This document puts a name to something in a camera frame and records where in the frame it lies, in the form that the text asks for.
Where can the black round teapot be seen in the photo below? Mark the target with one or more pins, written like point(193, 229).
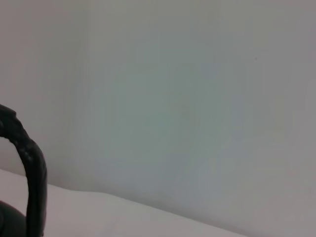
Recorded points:
point(34, 172)

